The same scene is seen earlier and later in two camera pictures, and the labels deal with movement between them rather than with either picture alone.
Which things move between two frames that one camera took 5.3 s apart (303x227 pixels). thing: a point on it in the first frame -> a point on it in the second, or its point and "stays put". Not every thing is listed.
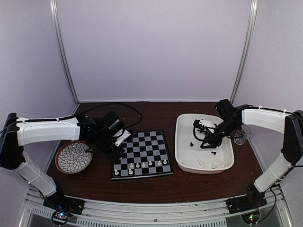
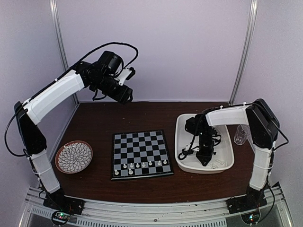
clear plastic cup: (240, 135) stays put
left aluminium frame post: (54, 12) stays put
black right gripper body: (218, 141) -> (209, 147)
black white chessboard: (146, 154) stays put
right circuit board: (251, 217) stays put
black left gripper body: (112, 155) -> (120, 97)
